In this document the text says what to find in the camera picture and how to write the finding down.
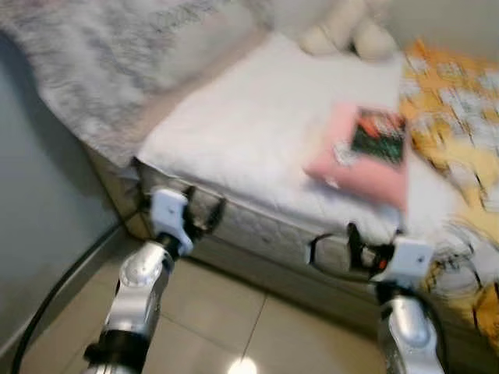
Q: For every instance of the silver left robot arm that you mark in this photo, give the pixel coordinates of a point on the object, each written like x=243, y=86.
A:
x=140, y=288

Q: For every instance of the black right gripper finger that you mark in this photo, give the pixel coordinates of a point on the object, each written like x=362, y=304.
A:
x=398, y=234
x=355, y=245

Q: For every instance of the yellow cartoon egg blanket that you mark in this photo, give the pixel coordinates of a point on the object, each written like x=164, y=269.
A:
x=452, y=101

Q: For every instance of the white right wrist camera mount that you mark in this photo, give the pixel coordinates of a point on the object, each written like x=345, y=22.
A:
x=411, y=259

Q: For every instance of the dark glossy magazine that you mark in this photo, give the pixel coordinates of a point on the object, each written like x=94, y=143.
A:
x=380, y=140

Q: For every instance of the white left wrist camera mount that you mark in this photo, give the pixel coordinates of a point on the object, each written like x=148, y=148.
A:
x=168, y=209

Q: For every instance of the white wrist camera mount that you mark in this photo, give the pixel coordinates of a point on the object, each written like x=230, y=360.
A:
x=168, y=209
x=411, y=259

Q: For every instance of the grey swirl patterned bedspread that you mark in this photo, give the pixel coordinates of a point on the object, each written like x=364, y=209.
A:
x=117, y=62

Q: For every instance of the white quilted mattress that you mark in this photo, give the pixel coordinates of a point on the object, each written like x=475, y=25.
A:
x=257, y=117

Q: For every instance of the beige plush toy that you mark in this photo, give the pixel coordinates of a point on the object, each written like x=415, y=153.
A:
x=351, y=35

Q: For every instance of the pink pillow with cartoon print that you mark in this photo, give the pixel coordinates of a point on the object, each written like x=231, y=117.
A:
x=359, y=179

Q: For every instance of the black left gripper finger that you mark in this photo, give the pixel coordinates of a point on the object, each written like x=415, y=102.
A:
x=215, y=212
x=189, y=195

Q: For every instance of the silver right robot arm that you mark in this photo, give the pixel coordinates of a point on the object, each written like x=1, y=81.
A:
x=409, y=327

